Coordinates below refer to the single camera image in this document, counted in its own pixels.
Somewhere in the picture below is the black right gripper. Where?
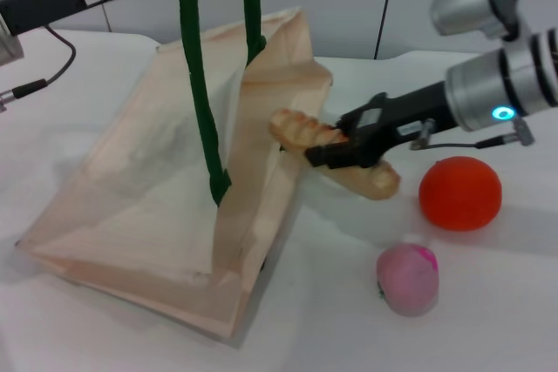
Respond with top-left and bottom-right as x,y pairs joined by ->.
304,79 -> 464,171

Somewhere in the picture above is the orange striped bread loaf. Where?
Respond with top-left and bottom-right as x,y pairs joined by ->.
268,107 -> 402,201

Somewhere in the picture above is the beige bag with green handles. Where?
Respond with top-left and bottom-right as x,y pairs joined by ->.
15,0 -> 335,339

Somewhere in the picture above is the orange round fruit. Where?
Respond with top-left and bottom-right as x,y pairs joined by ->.
418,155 -> 504,231

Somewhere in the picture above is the pink peach bun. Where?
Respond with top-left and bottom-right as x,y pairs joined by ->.
376,242 -> 439,318

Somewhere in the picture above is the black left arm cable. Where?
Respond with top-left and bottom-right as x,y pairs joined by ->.
0,25 -> 76,112

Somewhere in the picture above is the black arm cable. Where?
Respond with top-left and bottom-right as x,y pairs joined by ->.
0,25 -> 76,112
409,117 -> 536,152

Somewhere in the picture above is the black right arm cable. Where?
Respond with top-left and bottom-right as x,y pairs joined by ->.
409,117 -> 536,152

